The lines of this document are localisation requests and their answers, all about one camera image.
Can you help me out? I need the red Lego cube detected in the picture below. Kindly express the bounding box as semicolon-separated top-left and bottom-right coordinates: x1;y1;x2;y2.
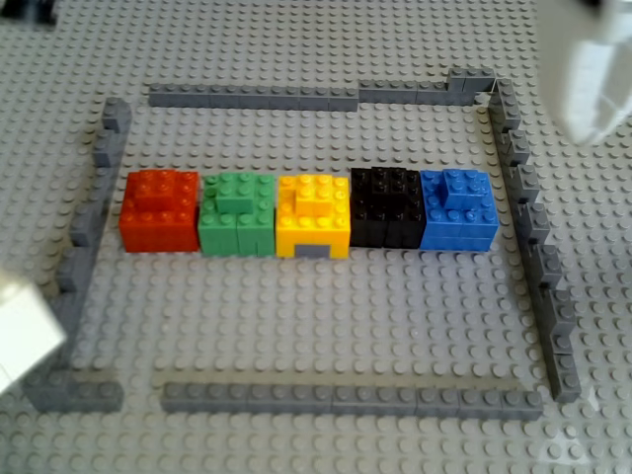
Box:
118;167;201;254

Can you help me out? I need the yellow Lego cube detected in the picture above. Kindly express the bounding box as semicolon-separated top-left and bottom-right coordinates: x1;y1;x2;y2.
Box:
275;173;353;260

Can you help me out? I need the black Lego cube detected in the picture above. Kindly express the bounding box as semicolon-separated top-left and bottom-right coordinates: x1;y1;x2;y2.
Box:
349;166;425;251

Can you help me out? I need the gray Lego baseplate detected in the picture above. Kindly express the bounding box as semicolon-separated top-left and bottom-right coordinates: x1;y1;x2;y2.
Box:
0;0;632;474

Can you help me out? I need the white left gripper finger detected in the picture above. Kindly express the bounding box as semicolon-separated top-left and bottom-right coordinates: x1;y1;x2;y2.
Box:
535;0;612;147

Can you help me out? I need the short dark gray brick row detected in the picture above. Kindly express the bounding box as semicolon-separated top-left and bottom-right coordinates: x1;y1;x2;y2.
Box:
22;369;124;414

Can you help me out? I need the green Lego cube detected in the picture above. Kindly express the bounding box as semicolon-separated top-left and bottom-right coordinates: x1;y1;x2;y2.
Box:
197;172;277;258

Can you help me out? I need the blue Lego cube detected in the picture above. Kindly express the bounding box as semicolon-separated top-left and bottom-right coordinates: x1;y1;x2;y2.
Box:
418;167;500;254

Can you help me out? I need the white Lego cube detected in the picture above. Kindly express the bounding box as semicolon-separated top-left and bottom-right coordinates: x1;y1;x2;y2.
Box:
0;269;68;396

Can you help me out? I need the straight dark gray brick wall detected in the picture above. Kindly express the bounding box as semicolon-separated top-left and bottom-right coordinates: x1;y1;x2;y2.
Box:
161;380;544;422
147;67;497;114

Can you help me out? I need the stepped dark gray brick wall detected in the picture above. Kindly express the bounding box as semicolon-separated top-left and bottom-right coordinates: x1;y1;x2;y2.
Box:
486;78;583;402
37;97;133;381

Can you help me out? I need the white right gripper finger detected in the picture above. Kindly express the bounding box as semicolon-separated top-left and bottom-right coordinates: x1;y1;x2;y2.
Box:
604;27;632;137

